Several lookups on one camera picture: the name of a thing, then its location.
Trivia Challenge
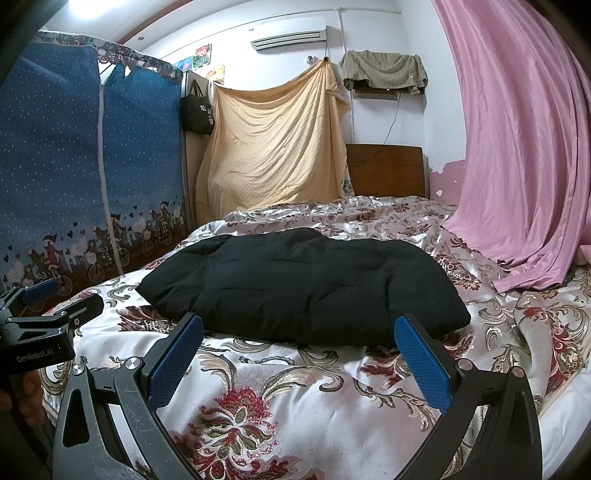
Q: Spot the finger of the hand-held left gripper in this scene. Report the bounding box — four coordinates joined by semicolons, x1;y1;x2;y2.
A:
41;293;105;332
0;278;61;319

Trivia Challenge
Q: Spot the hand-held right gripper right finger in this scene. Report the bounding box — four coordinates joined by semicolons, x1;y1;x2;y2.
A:
394;314;544;480

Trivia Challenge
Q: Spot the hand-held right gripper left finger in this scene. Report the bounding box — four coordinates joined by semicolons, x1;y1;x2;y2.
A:
52;313;205;480

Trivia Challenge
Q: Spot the black jacket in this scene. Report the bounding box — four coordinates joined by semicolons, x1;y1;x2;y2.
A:
136;227;472;348

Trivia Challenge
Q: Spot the person's left hand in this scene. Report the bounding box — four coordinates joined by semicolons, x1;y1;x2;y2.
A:
9;368;48;428

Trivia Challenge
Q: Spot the floral satin quilt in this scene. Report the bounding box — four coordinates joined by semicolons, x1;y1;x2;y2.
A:
39;195;591;480

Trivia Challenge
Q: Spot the blue fabric wardrobe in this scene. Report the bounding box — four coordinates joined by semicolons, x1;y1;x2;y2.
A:
0;30;193;306

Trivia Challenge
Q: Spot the wooden headboard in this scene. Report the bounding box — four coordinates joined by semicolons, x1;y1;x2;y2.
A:
345;143;426;199

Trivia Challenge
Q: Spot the black tote bag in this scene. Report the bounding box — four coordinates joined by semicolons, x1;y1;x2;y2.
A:
179;79;216;136

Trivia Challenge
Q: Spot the yellow hanging sheet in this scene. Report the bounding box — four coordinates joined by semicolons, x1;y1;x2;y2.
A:
194;59;350;225

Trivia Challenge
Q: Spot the pink curtain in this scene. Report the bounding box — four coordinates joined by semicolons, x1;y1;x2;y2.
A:
431;0;591;295

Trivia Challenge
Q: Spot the olive green cloth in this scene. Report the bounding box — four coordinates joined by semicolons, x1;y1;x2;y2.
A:
340;50;430;97

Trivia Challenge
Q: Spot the white air conditioner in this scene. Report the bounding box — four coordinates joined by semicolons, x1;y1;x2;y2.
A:
250;16;328;52

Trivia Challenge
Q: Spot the colourful wall poster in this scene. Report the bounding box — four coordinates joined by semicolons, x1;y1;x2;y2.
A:
182;44;212;72

